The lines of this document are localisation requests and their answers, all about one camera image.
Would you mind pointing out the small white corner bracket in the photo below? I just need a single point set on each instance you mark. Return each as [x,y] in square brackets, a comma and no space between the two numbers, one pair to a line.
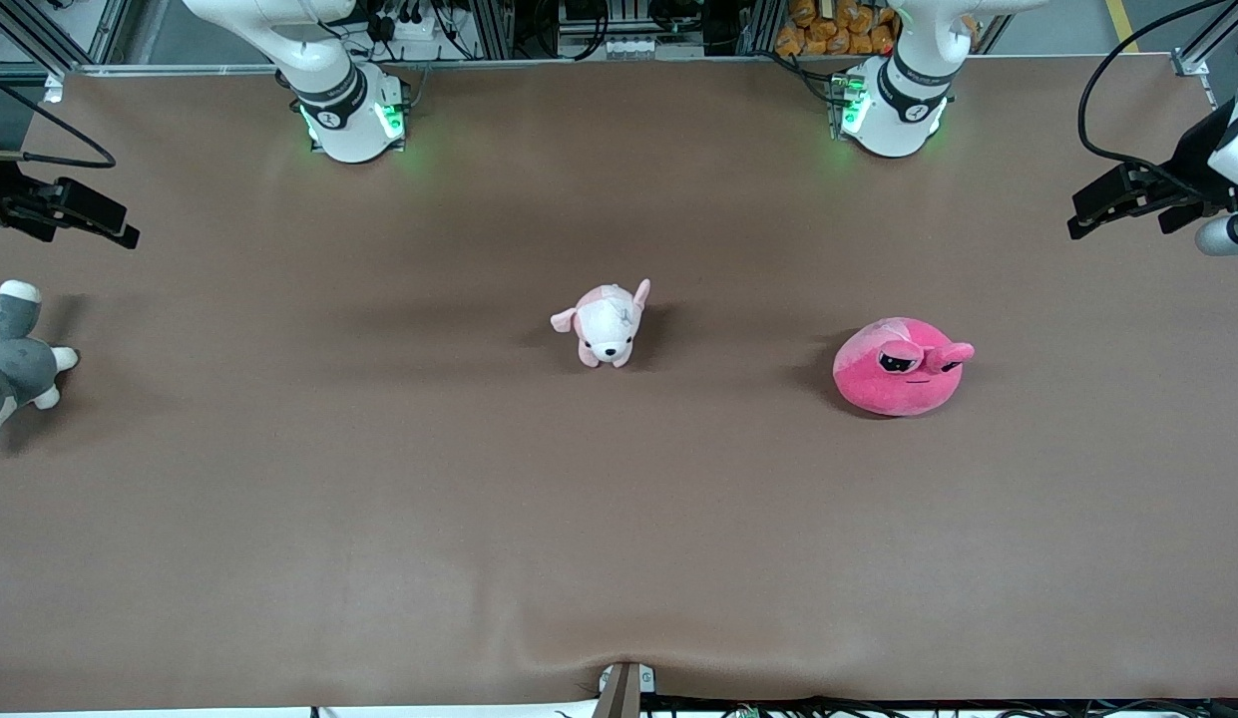
[53,90]

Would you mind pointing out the pale pink dog plush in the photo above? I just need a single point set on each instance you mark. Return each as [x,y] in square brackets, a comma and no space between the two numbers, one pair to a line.
[607,329]

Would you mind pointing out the grey white husky plush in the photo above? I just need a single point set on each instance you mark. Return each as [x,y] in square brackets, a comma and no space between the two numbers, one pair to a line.
[15,369]

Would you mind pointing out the round pink plush toy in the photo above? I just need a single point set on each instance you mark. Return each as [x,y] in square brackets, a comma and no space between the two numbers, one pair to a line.
[898,384]

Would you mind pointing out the orange snack bag pile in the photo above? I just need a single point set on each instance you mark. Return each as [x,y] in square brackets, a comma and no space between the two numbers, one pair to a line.
[838,35]

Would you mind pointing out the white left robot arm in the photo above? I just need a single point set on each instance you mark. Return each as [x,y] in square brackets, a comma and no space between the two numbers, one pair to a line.
[898,120]

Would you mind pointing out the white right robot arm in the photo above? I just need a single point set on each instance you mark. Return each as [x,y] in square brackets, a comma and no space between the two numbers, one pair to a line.
[349,130]

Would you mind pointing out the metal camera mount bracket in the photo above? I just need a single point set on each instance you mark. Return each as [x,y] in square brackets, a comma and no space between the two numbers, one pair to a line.
[623,693]

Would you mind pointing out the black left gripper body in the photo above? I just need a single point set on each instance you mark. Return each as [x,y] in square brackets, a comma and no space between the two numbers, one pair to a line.
[1191,160]

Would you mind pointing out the aluminium corner post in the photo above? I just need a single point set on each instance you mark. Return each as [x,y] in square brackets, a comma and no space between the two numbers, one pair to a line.
[1189,62]

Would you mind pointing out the white power strip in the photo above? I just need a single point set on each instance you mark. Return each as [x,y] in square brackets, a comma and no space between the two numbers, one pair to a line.
[419,28]

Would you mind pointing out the aluminium table edge rail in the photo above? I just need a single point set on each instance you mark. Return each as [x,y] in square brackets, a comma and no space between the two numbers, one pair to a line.
[628,62]

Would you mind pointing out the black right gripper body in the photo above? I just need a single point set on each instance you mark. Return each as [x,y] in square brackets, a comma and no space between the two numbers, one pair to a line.
[0,194]

